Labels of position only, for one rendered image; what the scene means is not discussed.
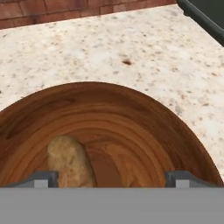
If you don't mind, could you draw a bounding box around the tan potato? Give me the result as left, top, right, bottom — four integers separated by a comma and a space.
46, 135, 97, 188

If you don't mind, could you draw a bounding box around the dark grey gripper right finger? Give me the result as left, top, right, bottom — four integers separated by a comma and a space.
164, 170, 222, 189

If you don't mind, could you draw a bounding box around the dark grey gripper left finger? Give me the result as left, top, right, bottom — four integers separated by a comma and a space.
2, 171, 60, 189

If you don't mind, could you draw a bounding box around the brown wooden bowl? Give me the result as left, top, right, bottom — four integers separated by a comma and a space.
0, 81, 224, 189

